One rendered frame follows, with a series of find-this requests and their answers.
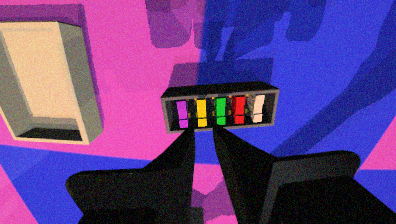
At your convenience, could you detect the green fuse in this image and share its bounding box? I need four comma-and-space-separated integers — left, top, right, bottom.
214, 96, 226, 125

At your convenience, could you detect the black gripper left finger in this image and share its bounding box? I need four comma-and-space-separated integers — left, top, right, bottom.
65, 126, 196, 224

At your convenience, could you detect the beige open tray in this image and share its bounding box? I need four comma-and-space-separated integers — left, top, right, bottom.
0, 20, 103, 145

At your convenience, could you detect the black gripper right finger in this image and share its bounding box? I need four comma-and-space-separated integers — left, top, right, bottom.
213, 124, 361, 224

